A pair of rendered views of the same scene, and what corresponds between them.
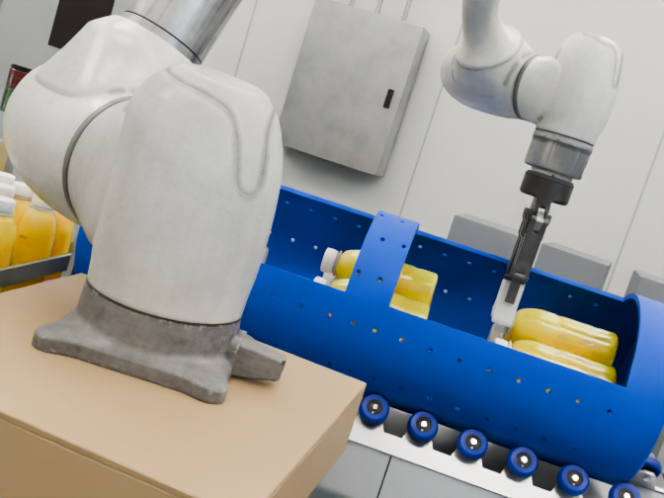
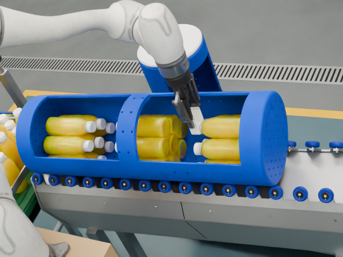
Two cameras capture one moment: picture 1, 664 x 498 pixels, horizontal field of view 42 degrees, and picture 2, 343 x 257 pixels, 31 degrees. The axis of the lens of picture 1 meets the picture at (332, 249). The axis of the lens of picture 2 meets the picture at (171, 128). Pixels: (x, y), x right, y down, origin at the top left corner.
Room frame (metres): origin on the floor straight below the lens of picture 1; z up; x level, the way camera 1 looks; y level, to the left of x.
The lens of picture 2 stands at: (0.00, -0.90, 2.36)
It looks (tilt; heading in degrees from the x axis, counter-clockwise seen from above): 39 degrees down; 28
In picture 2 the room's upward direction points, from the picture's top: 23 degrees counter-clockwise
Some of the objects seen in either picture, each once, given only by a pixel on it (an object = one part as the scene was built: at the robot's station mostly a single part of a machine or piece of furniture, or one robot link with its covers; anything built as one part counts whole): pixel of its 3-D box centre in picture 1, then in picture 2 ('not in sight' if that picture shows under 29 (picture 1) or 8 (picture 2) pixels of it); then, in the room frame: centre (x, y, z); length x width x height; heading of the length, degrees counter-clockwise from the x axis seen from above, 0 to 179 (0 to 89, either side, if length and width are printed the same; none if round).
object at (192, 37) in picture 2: not in sight; (169, 45); (1.93, 0.00, 1.03); 0.28 x 0.28 x 0.01
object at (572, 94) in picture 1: (573, 85); (157, 30); (1.32, -0.27, 1.50); 0.13 x 0.11 x 0.16; 49
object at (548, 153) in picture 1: (557, 157); (172, 62); (1.32, -0.28, 1.39); 0.09 x 0.09 x 0.06
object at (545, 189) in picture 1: (540, 204); (180, 82); (1.32, -0.28, 1.32); 0.08 x 0.07 x 0.09; 173
